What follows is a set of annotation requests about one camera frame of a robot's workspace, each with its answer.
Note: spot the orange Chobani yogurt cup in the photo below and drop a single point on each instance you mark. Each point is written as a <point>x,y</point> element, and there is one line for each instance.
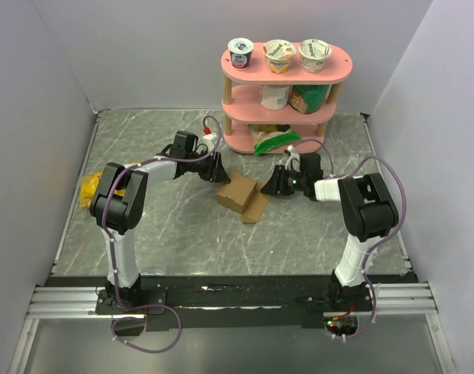
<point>278,55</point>

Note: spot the green white snack bag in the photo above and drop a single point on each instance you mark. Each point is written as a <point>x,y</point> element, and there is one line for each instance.
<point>268,137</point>

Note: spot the white paper cup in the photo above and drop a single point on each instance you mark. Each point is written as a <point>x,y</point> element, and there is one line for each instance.
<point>274,97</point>

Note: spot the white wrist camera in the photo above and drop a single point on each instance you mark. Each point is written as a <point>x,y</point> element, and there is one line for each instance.
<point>293,160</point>
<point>209,138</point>

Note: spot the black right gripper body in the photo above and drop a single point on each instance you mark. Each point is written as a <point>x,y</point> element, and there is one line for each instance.
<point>294,182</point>

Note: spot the yellow Lays chip bag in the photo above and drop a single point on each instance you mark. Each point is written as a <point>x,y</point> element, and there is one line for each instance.
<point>89,184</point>

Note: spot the aluminium frame rail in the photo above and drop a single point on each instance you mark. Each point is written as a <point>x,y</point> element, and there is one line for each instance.
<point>64,298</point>

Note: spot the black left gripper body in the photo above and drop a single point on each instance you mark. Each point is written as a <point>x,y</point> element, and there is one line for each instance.
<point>204,167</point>

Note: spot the blue yogurt cup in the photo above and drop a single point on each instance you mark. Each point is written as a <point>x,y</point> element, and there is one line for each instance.
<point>240,50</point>

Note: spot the brown cardboard paper box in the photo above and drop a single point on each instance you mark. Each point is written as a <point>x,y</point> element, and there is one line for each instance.
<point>242,195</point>

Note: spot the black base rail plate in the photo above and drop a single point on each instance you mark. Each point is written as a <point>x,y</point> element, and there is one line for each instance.
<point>232,301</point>

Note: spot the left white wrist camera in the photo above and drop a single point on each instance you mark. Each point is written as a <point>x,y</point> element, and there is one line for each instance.
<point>209,138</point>

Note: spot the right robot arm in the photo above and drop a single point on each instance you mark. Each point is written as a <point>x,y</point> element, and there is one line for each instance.
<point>368,210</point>

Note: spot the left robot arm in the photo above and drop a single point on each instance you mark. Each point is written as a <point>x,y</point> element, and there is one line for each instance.
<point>118,203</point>

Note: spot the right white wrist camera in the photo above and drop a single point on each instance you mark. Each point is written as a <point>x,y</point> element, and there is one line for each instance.
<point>293,160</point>

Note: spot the white Chobani yogurt cup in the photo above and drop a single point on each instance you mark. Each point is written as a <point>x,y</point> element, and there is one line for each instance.
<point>313,54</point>

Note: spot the pink three-tier shelf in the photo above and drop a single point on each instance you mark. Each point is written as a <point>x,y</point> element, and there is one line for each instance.
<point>257,98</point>

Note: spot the green snack canister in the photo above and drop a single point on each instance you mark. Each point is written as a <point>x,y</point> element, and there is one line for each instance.
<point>306,99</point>

